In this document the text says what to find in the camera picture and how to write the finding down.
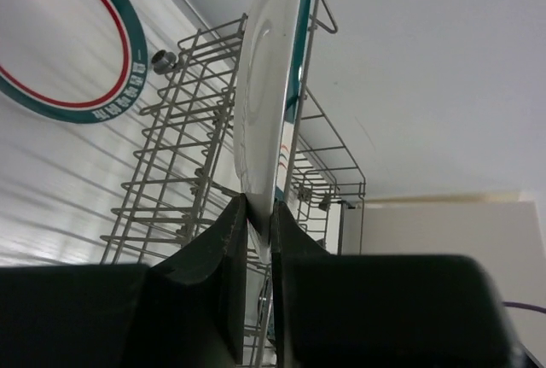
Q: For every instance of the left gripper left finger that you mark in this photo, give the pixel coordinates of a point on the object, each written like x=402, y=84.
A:
x=186, y=311

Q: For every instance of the green red rimmed plate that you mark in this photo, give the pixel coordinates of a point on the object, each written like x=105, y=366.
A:
x=76, y=61
x=266, y=103

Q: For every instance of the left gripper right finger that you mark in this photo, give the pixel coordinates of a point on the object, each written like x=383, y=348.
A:
x=387, y=310

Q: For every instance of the grey wire dish rack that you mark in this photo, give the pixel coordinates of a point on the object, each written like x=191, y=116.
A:
x=181, y=183

